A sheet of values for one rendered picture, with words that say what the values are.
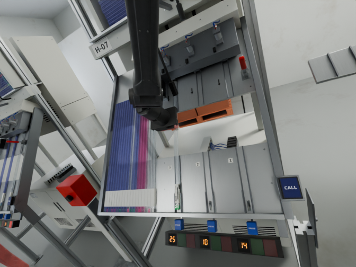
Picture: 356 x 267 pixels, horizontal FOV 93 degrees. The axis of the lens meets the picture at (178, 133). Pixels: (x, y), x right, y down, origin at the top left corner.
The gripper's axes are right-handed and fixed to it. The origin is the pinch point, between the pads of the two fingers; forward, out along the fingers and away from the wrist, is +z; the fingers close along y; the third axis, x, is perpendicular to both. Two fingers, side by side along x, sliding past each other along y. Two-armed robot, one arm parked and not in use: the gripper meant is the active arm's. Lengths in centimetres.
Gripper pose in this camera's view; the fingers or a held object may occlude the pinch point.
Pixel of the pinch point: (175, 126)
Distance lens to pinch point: 65.7
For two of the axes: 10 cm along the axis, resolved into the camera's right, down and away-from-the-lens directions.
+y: -8.9, 1.9, 4.2
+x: 0.4, 9.4, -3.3
